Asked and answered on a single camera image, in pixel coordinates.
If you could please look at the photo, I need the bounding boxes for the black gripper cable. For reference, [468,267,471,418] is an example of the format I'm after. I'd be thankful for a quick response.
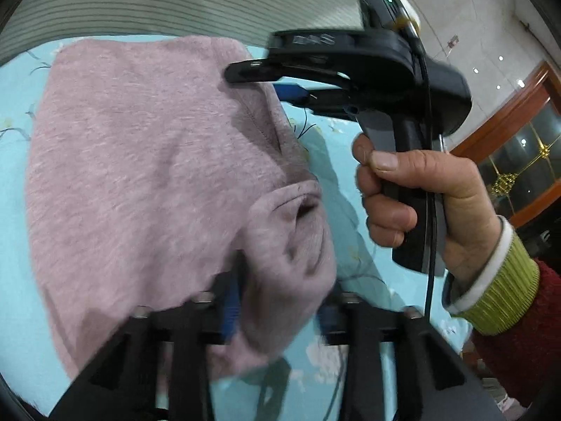
[407,22,439,319]

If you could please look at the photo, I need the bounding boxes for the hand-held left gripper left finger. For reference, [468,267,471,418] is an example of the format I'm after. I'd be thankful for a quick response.
[48,250,246,421]

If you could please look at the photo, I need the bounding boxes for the person's right hand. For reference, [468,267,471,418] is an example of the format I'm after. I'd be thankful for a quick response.
[352,133,502,288]

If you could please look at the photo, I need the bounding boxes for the wooden glass-door cabinet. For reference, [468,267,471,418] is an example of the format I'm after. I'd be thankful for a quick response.
[449,61,561,229]

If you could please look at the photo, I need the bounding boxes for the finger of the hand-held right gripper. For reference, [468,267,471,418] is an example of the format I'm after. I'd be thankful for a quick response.
[274,80,361,120]
[225,58,349,85]

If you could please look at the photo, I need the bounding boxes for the turquoise floral bed sheet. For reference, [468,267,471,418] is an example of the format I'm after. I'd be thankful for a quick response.
[0,35,474,421]

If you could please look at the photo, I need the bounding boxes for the person's right forearm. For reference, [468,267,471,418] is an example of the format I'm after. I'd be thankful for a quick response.
[442,215,561,408]

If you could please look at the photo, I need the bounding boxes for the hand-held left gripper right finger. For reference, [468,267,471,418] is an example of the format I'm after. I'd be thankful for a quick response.
[318,292,505,421]

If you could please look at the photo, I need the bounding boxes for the pink knit top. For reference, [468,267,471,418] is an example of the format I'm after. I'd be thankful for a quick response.
[24,37,338,380]

